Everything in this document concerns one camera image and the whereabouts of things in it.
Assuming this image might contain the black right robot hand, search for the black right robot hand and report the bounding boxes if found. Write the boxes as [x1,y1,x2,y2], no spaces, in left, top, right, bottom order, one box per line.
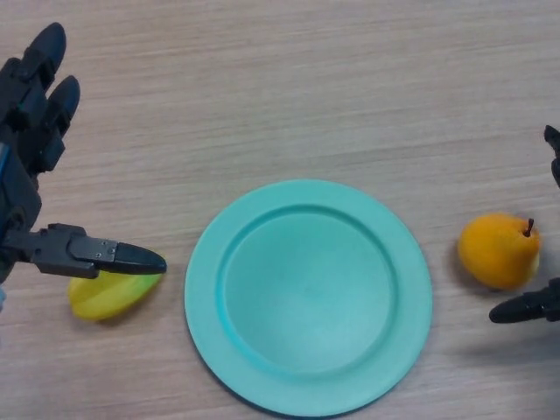
[488,125,560,325]

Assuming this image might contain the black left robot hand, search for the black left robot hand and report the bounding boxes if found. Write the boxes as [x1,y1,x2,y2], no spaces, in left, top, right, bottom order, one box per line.
[0,22,168,303]

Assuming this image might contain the yellow orange pear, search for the yellow orange pear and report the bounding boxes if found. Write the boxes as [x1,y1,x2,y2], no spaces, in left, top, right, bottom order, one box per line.
[458,212,543,291]

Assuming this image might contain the teal round plate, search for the teal round plate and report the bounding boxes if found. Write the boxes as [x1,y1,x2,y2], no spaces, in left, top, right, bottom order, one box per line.
[184,178,434,417]

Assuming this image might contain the yellow green starfruit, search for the yellow green starfruit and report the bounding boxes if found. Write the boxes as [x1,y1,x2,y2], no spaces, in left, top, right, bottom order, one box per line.
[67,269,164,324]

